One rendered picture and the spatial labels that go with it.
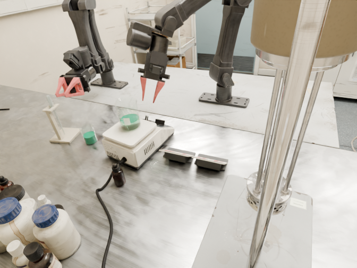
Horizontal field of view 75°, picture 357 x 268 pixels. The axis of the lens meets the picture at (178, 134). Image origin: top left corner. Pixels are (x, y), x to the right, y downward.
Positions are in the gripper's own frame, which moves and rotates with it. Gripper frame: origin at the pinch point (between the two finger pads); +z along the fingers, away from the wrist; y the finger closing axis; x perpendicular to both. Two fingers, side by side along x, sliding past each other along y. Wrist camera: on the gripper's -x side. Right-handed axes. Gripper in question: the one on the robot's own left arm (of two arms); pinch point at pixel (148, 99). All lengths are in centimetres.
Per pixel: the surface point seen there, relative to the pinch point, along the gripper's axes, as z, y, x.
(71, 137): 19.0, -23.3, 5.6
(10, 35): -15, -97, 113
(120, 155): 16.2, -5.3, -12.8
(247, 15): -116, 116, 230
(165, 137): 10.2, 7.3, -6.2
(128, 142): 11.4, -3.7, -16.0
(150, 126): 6.9, 1.5, -10.3
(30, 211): 23.8, -19.9, -33.1
